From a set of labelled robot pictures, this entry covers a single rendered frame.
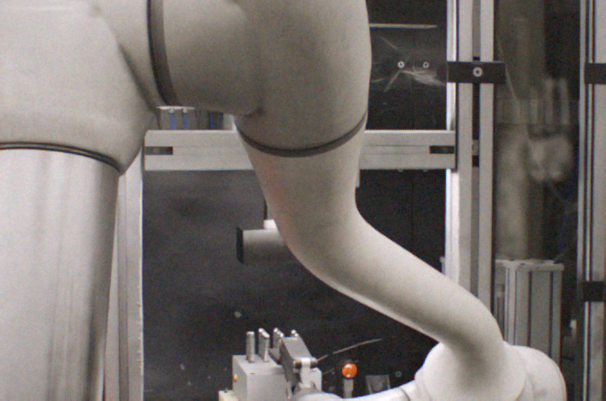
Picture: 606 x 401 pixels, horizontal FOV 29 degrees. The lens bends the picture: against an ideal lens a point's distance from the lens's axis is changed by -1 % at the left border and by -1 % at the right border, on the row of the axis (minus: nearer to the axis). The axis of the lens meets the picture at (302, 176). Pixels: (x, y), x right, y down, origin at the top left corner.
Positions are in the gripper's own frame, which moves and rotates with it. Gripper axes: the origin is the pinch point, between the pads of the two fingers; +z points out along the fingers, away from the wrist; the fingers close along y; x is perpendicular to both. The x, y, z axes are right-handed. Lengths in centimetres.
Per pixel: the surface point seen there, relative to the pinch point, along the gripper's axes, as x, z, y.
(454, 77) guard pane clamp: -17.8, -13.6, 39.2
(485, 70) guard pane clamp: -21.7, -13.5, 40.1
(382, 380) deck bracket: -21.2, 29.1, -6.3
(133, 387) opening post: 19.7, -13.4, 3.9
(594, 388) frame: -36.7, -13.3, 1.2
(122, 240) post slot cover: 20.8, -13.3, 20.8
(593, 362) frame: -36.5, -13.3, 4.5
